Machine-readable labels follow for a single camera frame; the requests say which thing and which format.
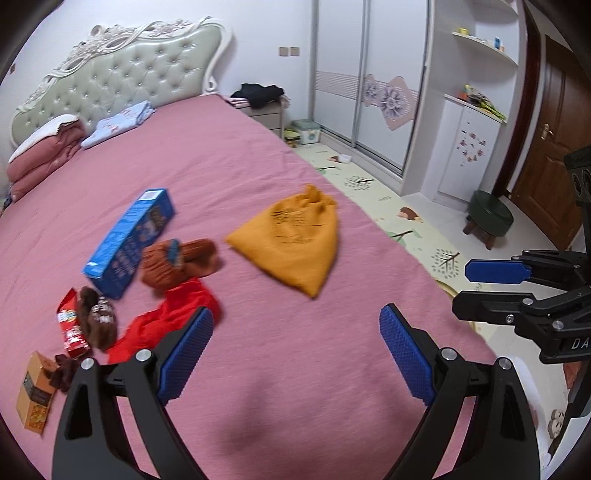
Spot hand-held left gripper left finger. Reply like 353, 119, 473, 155
52, 307, 215, 480

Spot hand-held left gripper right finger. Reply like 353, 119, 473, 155
379, 304, 541, 480

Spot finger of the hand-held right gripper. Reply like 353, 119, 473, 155
451, 286, 591, 334
464, 249, 591, 289

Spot red cloth bag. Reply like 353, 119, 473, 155
108, 278, 222, 365

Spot crinkled brown snack bag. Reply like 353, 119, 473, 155
140, 237, 219, 291

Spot brown chocolate wrapper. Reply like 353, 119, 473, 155
76, 286, 117, 349

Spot red snack packet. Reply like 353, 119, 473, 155
55, 288, 93, 360

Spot blue cardboard box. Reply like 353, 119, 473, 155
83, 188, 175, 300

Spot dark brown wrapper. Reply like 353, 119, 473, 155
48, 353, 80, 393

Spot orange cloth bag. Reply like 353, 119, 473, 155
225, 185, 340, 300

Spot small orange cardboard box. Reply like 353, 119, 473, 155
16, 351, 60, 435

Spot green round stool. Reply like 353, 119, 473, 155
463, 190, 515, 250

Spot printed play mat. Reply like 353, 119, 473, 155
284, 138, 591, 462

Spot white corner shelf cabinet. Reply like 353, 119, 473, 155
402, 0, 522, 213

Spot brown wooden door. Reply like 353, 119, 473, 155
496, 4, 591, 252

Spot toys on cabinet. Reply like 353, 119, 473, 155
459, 84, 506, 121

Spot bed with pink sheet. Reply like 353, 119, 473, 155
0, 16, 502, 480

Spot green storage box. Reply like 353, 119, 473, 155
288, 119, 322, 146

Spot folded light blue cloth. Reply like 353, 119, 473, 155
81, 100, 154, 149

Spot folded pink quilt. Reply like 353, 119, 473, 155
6, 114, 86, 201

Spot grey nightstand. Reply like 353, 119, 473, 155
243, 100, 284, 139

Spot white sliding wardrobe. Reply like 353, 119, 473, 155
311, 0, 432, 178

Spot black clothes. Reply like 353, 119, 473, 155
229, 83, 284, 109

